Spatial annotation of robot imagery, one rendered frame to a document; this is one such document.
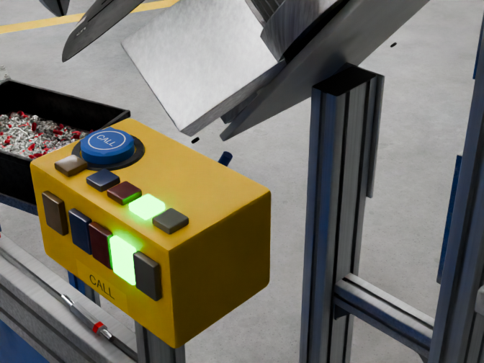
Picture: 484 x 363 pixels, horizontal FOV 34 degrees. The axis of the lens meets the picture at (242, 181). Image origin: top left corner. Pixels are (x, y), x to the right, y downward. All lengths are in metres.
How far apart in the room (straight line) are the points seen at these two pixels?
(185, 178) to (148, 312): 0.10
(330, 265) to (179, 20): 0.46
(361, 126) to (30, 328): 0.53
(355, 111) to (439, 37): 2.59
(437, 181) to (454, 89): 0.68
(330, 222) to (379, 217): 1.26
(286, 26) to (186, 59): 0.13
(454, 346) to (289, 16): 0.50
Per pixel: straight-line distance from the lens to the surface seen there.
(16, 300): 0.86
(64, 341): 0.81
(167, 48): 0.96
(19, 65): 3.46
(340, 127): 1.08
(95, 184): 0.57
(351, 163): 1.14
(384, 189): 2.54
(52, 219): 0.61
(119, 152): 0.60
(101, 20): 1.07
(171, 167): 0.59
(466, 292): 1.07
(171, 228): 0.52
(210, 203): 0.55
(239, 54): 0.94
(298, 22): 0.88
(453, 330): 1.11
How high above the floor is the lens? 1.38
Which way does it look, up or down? 33 degrees down
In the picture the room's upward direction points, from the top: straight up
